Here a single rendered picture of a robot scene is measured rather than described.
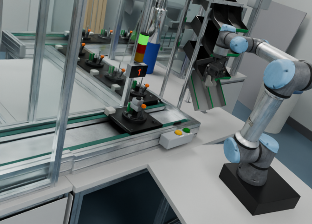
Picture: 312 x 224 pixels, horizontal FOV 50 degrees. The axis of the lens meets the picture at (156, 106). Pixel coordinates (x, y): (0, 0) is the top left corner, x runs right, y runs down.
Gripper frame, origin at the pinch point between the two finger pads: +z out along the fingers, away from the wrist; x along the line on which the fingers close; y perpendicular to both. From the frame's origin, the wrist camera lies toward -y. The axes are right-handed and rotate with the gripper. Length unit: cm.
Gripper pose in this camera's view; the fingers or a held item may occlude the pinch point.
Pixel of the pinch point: (204, 86)
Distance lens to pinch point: 188.3
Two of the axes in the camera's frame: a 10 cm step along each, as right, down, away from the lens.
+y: 6.7, 4.7, -5.8
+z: -2.5, 8.7, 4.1
